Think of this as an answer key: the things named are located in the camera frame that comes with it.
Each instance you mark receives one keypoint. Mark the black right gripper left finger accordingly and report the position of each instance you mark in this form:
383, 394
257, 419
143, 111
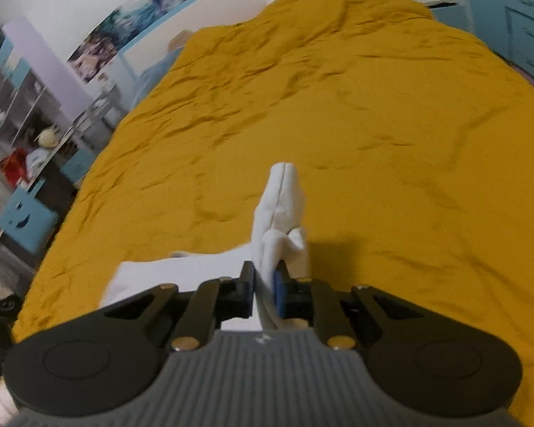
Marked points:
167, 317

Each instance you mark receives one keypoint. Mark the red bag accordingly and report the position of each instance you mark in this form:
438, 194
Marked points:
14, 167

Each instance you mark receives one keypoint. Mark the mustard yellow bed cover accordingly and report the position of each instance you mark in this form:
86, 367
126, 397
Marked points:
413, 142

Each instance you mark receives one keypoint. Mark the wall poster strip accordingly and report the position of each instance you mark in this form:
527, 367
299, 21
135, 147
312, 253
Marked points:
116, 30

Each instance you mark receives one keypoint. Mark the white t-shirt with blue print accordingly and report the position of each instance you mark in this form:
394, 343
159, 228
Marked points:
277, 235

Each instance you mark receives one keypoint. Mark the blue smiley storage box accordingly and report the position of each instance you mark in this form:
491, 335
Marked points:
27, 221

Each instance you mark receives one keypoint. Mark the white bedside table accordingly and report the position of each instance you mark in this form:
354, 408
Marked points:
449, 12

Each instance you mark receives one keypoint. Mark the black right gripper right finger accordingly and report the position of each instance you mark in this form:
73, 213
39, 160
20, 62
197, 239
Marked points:
353, 319

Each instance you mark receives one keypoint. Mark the lilac shelf unit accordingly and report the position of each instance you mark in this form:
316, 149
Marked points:
35, 85

